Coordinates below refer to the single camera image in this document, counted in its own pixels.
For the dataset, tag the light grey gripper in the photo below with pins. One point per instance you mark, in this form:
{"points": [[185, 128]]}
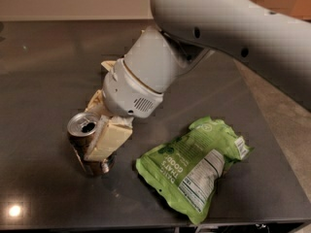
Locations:
{"points": [[129, 91]]}

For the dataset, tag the brown orange soda can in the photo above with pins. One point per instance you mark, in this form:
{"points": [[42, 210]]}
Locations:
{"points": [[80, 131]]}

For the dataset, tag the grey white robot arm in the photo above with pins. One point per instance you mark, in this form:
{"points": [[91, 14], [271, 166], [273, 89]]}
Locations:
{"points": [[275, 46]]}

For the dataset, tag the cream brown chip bag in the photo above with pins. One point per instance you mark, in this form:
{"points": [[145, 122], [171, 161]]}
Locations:
{"points": [[108, 64]]}

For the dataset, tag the green snack bag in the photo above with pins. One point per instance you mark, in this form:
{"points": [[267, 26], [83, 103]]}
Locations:
{"points": [[185, 170]]}

